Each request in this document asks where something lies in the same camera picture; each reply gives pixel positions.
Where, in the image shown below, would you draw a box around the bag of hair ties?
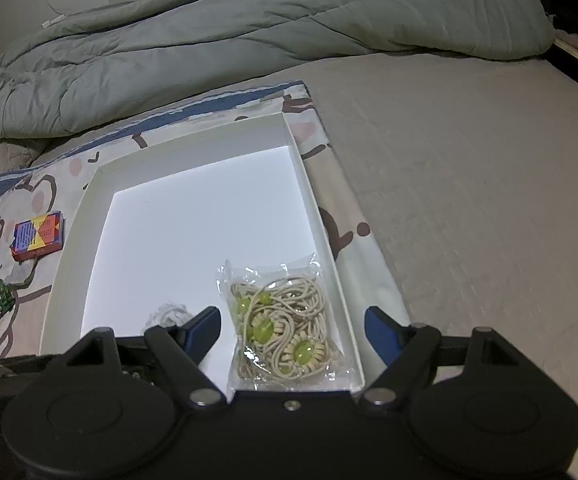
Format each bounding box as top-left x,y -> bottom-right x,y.
217,254 -> 365,392

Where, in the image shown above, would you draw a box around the colourful card box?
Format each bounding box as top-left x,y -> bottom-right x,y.
10,211 -> 64,262

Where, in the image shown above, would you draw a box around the green clothes pegs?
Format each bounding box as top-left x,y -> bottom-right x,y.
0,280 -> 16,320

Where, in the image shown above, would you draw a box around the white shallow tray box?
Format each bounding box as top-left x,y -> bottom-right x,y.
39,114 -> 365,391

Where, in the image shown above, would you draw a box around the cartoon bear patterned cloth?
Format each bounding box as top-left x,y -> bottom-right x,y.
0,81 -> 409,358

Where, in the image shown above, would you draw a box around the grey quilted duvet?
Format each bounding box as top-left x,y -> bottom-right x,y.
0,0 -> 554,140

